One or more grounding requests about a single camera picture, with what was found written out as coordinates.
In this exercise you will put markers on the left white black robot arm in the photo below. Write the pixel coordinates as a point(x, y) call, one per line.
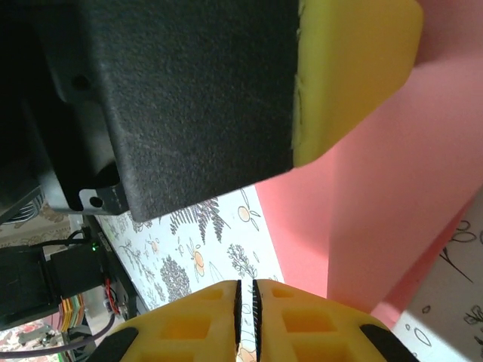
point(30, 286)

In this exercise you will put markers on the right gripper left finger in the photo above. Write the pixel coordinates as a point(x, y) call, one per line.
point(181, 328)

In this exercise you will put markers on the pink cloth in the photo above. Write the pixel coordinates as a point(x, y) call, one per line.
point(377, 207)

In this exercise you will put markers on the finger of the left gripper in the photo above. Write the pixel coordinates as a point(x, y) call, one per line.
point(207, 105)

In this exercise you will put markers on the stack of coloured paper sheets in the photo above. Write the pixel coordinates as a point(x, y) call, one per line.
point(71, 313)

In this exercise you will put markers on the floral table cover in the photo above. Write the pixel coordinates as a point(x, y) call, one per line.
point(211, 249)

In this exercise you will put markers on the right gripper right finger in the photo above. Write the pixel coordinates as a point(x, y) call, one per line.
point(309, 332)

